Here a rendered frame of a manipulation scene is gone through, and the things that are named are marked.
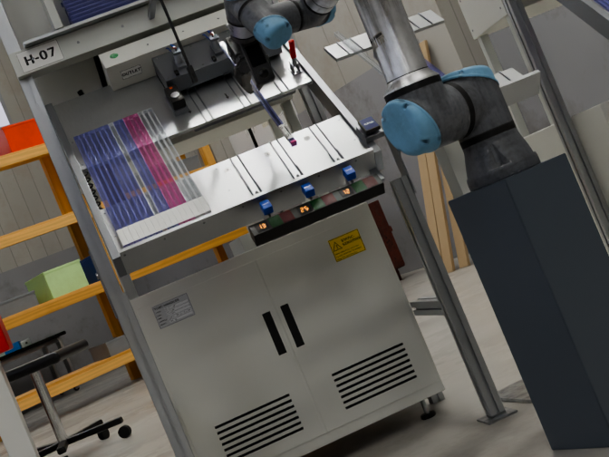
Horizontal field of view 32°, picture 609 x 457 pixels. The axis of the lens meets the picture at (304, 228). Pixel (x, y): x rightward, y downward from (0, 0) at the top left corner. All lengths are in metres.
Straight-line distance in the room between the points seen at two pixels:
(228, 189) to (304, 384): 0.60
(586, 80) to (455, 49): 0.94
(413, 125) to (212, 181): 0.77
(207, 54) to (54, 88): 0.50
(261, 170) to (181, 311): 0.45
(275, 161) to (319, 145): 0.12
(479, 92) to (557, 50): 4.84
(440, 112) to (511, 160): 0.18
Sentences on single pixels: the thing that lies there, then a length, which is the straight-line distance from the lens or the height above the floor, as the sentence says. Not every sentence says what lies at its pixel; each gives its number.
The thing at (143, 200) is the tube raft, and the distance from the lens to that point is 2.61.
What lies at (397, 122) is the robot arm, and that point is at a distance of 2.03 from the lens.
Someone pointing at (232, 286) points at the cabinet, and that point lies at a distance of 2.81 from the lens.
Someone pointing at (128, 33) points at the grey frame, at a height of 1.32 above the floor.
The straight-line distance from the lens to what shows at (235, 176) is 2.62.
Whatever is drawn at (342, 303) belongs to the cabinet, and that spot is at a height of 0.39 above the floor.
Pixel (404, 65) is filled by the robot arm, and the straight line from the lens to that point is 2.04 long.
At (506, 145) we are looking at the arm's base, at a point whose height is 0.61.
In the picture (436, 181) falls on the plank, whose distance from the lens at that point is 7.21.
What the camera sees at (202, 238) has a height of 0.69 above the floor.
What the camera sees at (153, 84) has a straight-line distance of 3.01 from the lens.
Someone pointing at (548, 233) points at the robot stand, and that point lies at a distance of 2.08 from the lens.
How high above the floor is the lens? 0.60
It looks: level
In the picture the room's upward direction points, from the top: 23 degrees counter-clockwise
